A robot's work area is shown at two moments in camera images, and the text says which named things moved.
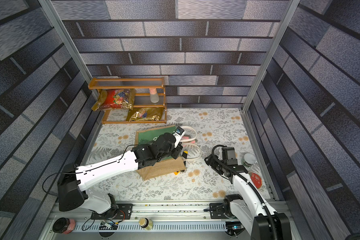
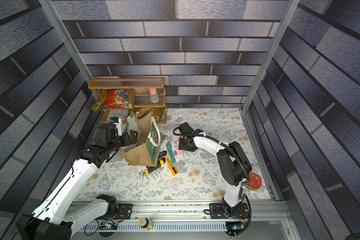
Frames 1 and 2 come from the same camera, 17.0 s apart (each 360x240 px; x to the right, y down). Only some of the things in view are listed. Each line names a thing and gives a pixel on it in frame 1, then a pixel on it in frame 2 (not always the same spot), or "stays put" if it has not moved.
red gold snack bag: (124, 99) stays put
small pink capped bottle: (154, 96) stays put
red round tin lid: (255, 179) stays put
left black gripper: (178, 149) to (128, 140)
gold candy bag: (154, 114) stays put
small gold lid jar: (146, 223) stays put
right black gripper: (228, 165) to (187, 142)
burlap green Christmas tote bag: (184, 135) to (145, 152)
